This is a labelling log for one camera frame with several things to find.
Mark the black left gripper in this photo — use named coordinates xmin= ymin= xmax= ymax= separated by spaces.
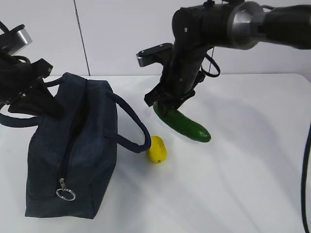
xmin=0 ymin=58 xmax=64 ymax=118

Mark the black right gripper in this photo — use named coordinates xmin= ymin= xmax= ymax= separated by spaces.
xmin=144 ymin=83 xmax=195 ymax=115

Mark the green cucumber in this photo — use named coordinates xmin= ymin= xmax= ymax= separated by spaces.
xmin=153 ymin=104 xmax=211 ymax=143

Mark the yellow lemon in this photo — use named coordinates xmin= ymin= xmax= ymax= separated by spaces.
xmin=146 ymin=136 xmax=168 ymax=164

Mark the dark blue fabric lunch bag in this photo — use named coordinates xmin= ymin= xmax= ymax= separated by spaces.
xmin=0 ymin=73 xmax=151 ymax=219

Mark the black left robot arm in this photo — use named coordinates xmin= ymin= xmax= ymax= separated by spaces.
xmin=0 ymin=23 xmax=64 ymax=118

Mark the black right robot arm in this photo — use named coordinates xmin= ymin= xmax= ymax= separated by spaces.
xmin=137 ymin=0 xmax=311 ymax=115

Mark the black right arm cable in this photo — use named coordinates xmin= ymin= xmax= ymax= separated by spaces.
xmin=200 ymin=46 xmax=221 ymax=79

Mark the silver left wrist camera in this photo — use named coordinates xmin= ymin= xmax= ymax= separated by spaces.
xmin=0 ymin=22 xmax=32 ymax=55

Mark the silver zipper pull ring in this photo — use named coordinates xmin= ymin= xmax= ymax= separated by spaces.
xmin=55 ymin=177 xmax=76 ymax=201

